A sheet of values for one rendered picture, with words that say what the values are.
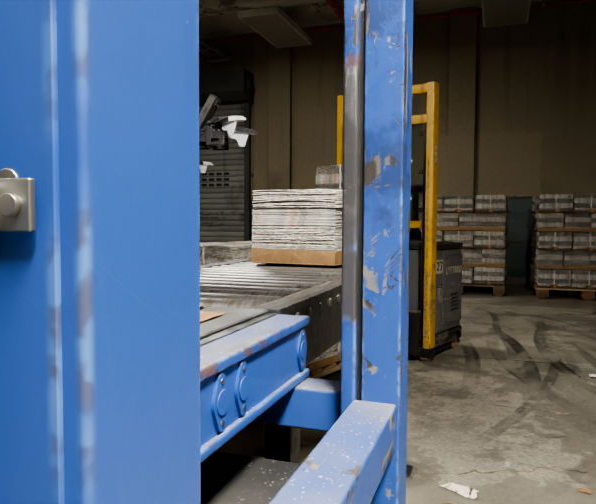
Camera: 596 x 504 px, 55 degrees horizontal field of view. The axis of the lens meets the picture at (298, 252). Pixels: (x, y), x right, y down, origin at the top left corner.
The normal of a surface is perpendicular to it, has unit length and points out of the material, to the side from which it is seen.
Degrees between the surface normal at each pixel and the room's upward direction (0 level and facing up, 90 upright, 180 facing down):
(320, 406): 90
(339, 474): 0
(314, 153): 90
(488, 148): 90
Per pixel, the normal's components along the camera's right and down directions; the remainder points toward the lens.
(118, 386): 0.95, 0.02
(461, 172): -0.33, 0.05
